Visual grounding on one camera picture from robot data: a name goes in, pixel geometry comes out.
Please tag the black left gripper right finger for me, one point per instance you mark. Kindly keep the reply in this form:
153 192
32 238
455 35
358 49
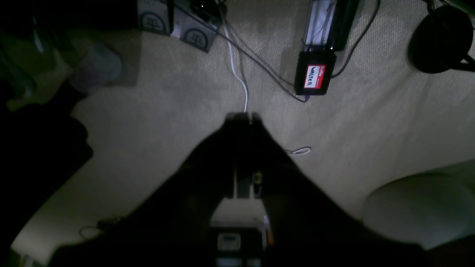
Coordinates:
309 228

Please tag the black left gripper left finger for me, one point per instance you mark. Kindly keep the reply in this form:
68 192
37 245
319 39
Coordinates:
170 227

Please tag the white table corner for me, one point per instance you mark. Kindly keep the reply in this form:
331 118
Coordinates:
429 209

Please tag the black box with name tag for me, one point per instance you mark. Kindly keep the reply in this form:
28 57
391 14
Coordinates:
313 73

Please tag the grey cardboard box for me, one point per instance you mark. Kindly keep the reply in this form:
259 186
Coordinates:
194 22

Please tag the black round stand base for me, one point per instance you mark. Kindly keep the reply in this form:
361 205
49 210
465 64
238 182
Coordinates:
442 41

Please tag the aluminium frame rail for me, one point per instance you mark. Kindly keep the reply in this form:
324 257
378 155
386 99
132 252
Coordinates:
329 24

